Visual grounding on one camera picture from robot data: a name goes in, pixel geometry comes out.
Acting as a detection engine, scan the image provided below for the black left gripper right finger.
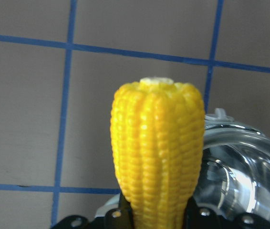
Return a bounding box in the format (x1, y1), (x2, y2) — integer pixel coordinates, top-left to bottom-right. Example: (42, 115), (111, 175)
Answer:
(184, 198), (270, 229)

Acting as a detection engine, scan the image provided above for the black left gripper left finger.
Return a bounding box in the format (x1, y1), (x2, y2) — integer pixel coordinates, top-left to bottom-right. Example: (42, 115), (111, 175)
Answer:
(52, 193), (135, 229)

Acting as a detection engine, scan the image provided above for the glass pot lid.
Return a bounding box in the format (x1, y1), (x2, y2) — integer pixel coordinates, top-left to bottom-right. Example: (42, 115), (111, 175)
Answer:
(192, 119), (270, 221)

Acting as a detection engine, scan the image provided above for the yellow corn cob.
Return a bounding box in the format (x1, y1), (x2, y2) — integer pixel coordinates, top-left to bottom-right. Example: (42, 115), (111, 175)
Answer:
(110, 77), (205, 229)

